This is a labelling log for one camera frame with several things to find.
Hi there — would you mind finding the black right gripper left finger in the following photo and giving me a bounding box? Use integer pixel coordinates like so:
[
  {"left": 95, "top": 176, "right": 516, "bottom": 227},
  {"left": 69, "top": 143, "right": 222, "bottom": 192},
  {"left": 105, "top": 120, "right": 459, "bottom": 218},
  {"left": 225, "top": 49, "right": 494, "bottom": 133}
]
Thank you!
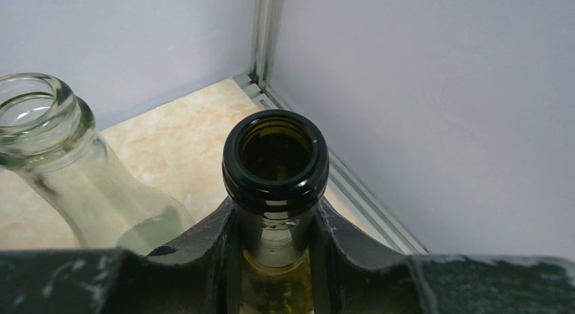
[{"left": 1, "top": 199, "right": 242, "bottom": 313}]

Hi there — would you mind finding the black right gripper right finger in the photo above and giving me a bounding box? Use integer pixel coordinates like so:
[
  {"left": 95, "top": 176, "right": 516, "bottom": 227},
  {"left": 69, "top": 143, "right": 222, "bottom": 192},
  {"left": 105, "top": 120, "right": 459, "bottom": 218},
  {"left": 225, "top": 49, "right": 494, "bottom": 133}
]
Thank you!
[{"left": 310, "top": 200, "right": 574, "bottom": 313}]

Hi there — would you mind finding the olive green wine bottle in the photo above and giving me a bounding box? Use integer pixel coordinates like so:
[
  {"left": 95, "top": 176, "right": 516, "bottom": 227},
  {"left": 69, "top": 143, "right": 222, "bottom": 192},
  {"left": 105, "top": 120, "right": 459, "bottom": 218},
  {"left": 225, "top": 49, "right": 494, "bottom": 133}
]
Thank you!
[{"left": 222, "top": 109, "right": 330, "bottom": 313}]

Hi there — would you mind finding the clear glass wine bottle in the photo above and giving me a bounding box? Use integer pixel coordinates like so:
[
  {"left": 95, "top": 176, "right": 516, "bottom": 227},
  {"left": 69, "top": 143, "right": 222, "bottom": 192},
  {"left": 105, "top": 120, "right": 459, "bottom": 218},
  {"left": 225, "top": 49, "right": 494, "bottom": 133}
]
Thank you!
[{"left": 1, "top": 73, "right": 194, "bottom": 255}]

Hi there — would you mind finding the aluminium frame rail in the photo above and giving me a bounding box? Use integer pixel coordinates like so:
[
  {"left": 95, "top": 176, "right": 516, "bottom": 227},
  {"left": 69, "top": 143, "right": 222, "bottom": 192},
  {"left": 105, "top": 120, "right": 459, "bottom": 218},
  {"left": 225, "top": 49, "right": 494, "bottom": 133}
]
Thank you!
[{"left": 233, "top": 0, "right": 428, "bottom": 256}]

